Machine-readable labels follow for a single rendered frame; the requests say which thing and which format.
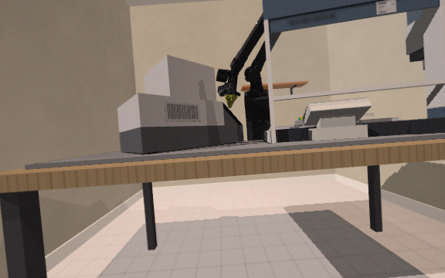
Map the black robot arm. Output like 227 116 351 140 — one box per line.
216 14 267 98

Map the grey rack with round holes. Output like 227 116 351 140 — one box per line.
295 120 317 127

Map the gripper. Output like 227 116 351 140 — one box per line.
222 81 240 108

